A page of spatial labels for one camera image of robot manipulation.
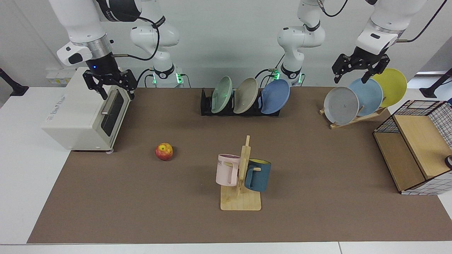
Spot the red yellow apple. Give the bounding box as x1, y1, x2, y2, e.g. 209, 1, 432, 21
155, 143, 174, 162

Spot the light blue plate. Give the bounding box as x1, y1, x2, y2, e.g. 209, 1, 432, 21
348, 78, 383, 117

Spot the yellow plate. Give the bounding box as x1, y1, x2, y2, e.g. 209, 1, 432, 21
371, 68, 408, 108

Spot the grey plate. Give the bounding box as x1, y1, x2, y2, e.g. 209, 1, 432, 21
323, 86, 360, 126

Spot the wooden plate rack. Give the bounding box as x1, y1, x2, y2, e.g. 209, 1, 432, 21
320, 106, 387, 129

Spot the black dish rack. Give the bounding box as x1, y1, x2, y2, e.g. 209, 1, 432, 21
201, 88, 282, 117

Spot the pale green plate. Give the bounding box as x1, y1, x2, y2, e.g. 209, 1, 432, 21
211, 76, 233, 114

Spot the beige plate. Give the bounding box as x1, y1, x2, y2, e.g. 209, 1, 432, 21
233, 78, 259, 114

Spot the pale toaster oven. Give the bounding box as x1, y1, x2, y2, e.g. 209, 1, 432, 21
42, 67, 133, 153

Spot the black stand foot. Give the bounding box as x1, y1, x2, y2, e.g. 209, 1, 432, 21
419, 68, 452, 98
0, 68, 29, 97

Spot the brown table cloth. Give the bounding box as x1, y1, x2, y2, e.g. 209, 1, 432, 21
27, 87, 452, 244

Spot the pink cup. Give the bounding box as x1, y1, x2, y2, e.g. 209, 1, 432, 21
216, 154, 241, 187

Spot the dark blue cup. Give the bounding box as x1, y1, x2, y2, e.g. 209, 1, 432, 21
244, 159, 272, 193

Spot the wooden cup stand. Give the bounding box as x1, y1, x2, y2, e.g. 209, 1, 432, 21
220, 135, 262, 211

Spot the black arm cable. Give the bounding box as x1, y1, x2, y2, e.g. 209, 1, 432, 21
102, 0, 166, 61
395, 0, 449, 43

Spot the wire basket with wooden floor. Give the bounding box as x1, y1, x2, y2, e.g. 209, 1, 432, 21
373, 100, 452, 195

